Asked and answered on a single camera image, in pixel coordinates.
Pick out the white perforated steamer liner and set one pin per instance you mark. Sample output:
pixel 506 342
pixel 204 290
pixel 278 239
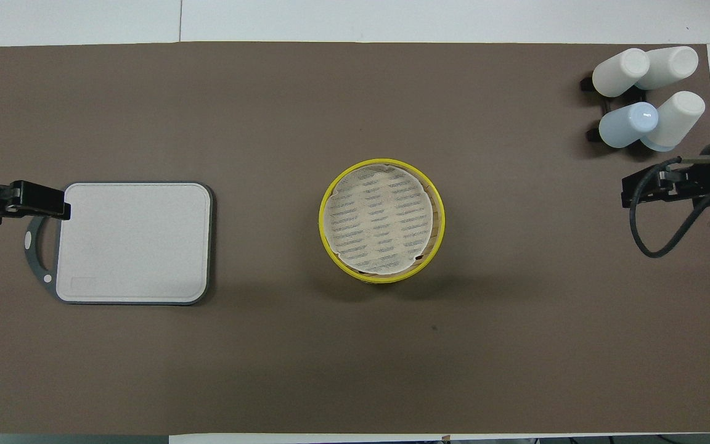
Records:
pixel 379 219

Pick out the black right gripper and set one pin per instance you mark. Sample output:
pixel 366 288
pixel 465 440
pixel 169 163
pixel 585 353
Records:
pixel 669 188

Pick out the grey cutting board black rim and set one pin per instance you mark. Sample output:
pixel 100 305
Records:
pixel 133 246

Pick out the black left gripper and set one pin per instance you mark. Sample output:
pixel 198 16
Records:
pixel 34 198

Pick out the black cup rack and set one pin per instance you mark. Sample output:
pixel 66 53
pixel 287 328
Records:
pixel 592 134

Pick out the yellow bamboo steamer tier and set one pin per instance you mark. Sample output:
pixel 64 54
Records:
pixel 324 234

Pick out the brown table mat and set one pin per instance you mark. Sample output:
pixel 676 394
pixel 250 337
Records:
pixel 330 357

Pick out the light blue plastic cup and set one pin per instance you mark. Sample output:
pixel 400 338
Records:
pixel 626 126

